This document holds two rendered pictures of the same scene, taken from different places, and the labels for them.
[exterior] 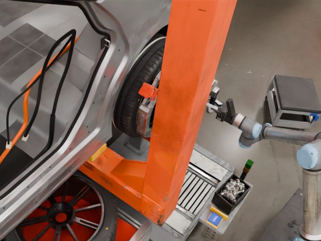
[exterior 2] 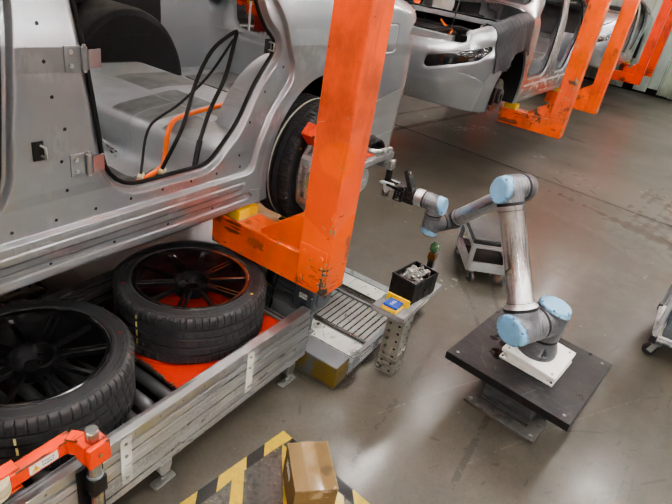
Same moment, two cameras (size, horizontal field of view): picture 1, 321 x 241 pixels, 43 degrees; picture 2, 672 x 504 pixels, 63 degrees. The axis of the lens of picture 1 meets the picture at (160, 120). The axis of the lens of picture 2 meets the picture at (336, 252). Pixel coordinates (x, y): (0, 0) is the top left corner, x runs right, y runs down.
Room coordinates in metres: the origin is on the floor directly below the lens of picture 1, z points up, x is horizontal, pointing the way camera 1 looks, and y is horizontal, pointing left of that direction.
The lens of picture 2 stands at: (-0.95, -0.22, 1.84)
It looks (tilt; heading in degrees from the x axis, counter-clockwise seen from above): 28 degrees down; 2
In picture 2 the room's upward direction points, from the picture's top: 10 degrees clockwise
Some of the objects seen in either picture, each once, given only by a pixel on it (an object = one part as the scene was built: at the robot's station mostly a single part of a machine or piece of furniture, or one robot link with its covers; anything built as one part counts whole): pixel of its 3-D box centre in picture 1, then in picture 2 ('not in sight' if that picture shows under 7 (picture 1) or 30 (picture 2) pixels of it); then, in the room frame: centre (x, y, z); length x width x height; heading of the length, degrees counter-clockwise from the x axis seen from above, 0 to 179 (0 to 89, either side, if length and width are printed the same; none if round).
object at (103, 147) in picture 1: (90, 147); (238, 208); (1.40, 0.38, 0.71); 0.14 x 0.14 x 0.05; 63
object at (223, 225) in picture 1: (226, 202); (408, 296); (1.35, -0.51, 0.44); 0.43 x 0.17 x 0.03; 153
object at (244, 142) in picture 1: (248, 137); (432, 223); (1.69, -0.57, 0.69); 0.12 x 0.09 x 0.12; 127
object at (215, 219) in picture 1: (214, 219); (393, 304); (1.20, -0.43, 0.47); 0.07 x 0.07 x 0.02; 63
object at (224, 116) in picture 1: (226, 115); (405, 193); (1.76, -0.41, 0.80); 0.12 x 0.08 x 0.09; 63
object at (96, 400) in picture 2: not in sight; (35, 376); (0.41, 0.81, 0.39); 0.66 x 0.66 x 0.24
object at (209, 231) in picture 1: (216, 221); (396, 335); (1.32, -0.49, 0.21); 0.10 x 0.10 x 0.42; 63
